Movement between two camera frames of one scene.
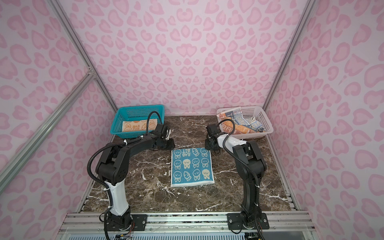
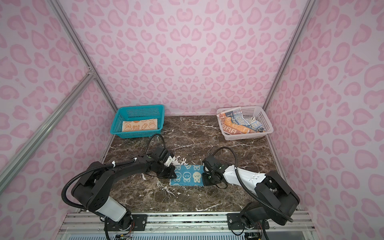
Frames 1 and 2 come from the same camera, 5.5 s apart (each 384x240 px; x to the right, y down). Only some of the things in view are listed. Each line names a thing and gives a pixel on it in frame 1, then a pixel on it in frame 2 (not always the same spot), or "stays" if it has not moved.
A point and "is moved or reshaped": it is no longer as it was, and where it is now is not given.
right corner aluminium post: (309, 8) stays
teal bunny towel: (191, 166) is moved or reshaped
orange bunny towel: (138, 125) stays
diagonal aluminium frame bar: (11, 167) stays
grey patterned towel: (243, 124) stays
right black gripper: (207, 147) → (205, 182)
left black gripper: (171, 145) → (170, 174)
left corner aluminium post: (83, 53) stays
